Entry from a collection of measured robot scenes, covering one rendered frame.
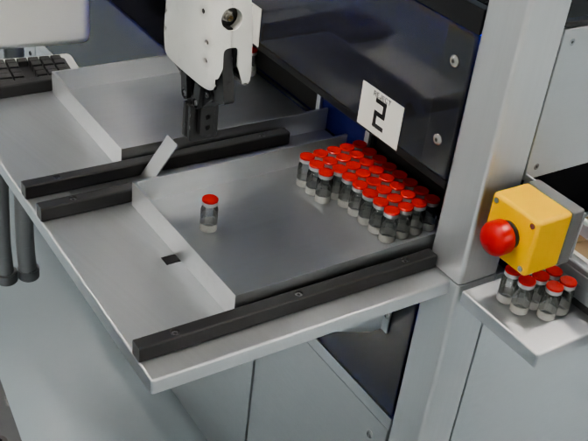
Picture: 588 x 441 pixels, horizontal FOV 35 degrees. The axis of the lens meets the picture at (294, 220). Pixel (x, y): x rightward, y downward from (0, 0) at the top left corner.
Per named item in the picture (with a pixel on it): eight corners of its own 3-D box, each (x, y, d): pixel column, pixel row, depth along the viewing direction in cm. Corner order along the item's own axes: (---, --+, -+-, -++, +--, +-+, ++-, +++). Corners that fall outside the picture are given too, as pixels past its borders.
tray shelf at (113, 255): (227, 61, 166) (227, 52, 165) (493, 276, 119) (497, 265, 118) (-48, 103, 142) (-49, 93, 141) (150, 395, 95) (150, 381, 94)
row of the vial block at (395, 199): (332, 172, 132) (336, 143, 130) (411, 237, 120) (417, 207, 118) (318, 175, 131) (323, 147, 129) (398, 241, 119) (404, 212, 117)
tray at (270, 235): (342, 154, 137) (346, 133, 136) (459, 246, 120) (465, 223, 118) (131, 204, 120) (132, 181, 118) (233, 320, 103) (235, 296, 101)
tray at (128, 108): (241, 62, 161) (243, 43, 159) (325, 129, 144) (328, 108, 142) (52, 92, 144) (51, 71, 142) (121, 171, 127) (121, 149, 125)
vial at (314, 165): (314, 186, 128) (318, 157, 126) (324, 194, 127) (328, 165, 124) (301, 190, 127) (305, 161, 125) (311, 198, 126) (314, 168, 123)
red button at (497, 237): (497, 238, 105) (505, 208, 103) (521, 256, 102) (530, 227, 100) (472, 246, 103) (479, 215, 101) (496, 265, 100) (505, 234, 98)
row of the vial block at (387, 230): (318, 175, 131) (323, 147, 129) (398, 241, 119) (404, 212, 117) (305, 178, 130) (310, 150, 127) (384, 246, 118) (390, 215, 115)
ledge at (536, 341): (539, 274, 120) (542, 262, 119) (615, 332, 111) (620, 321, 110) (458, 302, 113) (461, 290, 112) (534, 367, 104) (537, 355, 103)
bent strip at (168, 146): (167, 171, 128) (168, 134, 125) (176, 182, 126) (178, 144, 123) (68, 192, 121) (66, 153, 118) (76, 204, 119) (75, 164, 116)
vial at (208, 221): (211, 222, 118) (213, 193, 116) (220, 231, 117) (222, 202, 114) (196, 227, 117) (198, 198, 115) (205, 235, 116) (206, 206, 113)
